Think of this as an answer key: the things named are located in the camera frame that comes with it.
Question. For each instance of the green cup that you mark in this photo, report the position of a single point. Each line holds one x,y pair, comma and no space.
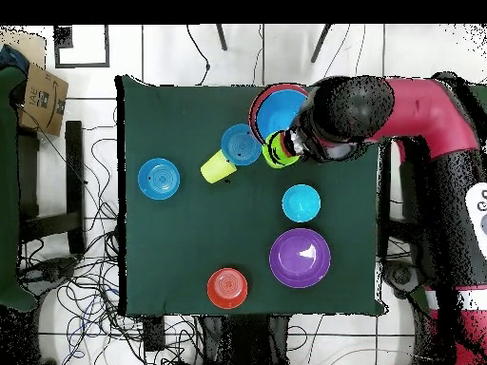
276,159

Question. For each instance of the large deep blue bowl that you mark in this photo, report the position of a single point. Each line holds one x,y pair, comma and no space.
277,114

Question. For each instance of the large orange bowl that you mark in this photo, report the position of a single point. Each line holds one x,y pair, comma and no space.
253,110

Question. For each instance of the yellow cup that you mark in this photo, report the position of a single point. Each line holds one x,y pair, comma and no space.
215,169

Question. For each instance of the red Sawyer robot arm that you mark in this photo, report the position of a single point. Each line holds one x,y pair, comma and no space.
418,106

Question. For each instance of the small light blue bowl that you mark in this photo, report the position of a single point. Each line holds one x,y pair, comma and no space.
301,203

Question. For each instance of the black tripod leg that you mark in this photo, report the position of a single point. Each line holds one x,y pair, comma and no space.
320,43
222,38

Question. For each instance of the purple bowl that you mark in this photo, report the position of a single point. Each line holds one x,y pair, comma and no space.
299,258

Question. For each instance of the dark green table cloth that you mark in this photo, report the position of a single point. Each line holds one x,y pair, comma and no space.
190,235

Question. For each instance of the small red-orange bowl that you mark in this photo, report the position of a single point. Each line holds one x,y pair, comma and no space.
227,288

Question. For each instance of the green cloth side table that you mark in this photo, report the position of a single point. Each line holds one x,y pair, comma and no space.
7,190
420,300

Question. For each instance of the black power box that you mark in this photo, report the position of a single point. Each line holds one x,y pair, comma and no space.
153,334

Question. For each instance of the cardboard box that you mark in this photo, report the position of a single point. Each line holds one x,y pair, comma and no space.
43,102

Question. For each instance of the dark blue bag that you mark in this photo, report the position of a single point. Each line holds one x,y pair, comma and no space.
13,59

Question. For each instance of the black stool frame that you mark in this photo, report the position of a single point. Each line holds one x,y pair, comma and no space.
74,171

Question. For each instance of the black square floor frame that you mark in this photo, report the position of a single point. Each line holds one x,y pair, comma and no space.
62,38

